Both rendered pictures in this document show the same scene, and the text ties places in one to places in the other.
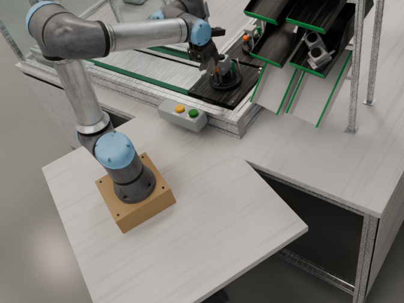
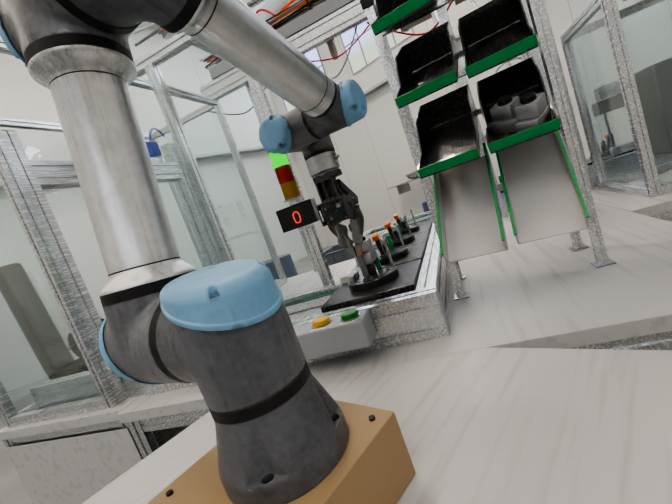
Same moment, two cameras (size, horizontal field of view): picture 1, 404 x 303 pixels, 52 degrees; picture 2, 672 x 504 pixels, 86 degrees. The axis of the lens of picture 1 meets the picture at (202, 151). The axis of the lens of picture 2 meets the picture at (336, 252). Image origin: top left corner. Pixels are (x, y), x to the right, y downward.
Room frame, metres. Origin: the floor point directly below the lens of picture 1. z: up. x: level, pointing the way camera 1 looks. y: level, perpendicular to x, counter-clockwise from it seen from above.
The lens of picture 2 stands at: (0.58, 0.34, 1.20)
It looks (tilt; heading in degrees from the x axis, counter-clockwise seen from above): 7 degrees down; 331
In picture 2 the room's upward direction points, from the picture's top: 20 degrees counter-clockwise
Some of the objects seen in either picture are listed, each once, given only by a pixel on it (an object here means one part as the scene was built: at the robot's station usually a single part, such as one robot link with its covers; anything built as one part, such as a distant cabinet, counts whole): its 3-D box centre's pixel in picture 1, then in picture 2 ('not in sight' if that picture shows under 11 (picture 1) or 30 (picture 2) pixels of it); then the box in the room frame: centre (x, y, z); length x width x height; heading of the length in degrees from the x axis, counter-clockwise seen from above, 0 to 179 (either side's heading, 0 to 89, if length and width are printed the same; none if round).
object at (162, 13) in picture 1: (172, 18); (292, 131); (1.26, -0.04, 1.37); 0.11 x 0.11 x 0.08; 27
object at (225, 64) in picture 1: (223, 61); (364, 249); (1.38, -0.19, 1.06); 0.08 x 0.04 x 0.07; 130
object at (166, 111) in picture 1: (181, 114); (326, 336); (1.30, 0.03, 0.93); 0.21 x 0.07 x 0.06; 41
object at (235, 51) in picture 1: (257, 38); (384, 246); (1.54, -0.38, 1.01); 0.24 x 0.24 x 0.13; 41
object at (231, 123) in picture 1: (159, 96); (270, 345); (1.49, 0.11, 0.91); 0.89 x 0.06 x 0.11; 41
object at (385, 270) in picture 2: (225, 79); (373, 278); (1.38, -0.19, 0.98); 0.14 x 0.14 x 0.02
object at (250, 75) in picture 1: (226, 82); (375, 284); (1.38, -0.19, 0.96); 0.24 x 0.24 x 0.02; 41
